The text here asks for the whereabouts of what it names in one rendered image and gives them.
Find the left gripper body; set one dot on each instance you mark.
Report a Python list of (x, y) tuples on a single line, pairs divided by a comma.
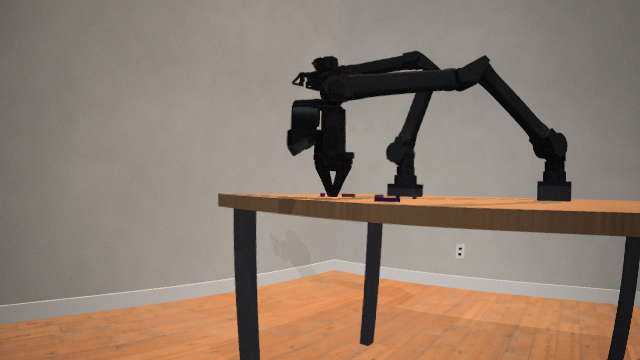
[(342, 157)]

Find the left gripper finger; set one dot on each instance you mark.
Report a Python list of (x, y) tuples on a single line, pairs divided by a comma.
[(326, 168), (321, 175)]

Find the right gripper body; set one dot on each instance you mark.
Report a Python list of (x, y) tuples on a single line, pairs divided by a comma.
[(315, 83)]

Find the purple rod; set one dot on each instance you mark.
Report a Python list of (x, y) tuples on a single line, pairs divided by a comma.
[(386, 199)]

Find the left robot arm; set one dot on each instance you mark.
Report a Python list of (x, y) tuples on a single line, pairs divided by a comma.
[(305, 115)]

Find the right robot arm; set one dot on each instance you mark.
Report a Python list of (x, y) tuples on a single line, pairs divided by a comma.
[(397, 152)]

